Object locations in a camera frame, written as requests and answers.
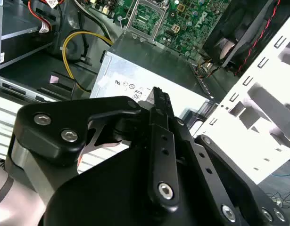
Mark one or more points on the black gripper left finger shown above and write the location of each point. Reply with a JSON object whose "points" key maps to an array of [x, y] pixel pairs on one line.
{"points": [[52, 117]]}

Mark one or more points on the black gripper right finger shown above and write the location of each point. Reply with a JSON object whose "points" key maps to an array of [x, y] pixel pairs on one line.
{"points": [[206, 164]]}

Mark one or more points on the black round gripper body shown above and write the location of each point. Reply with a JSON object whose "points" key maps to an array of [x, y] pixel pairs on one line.
{"points": [[100, 193]]}

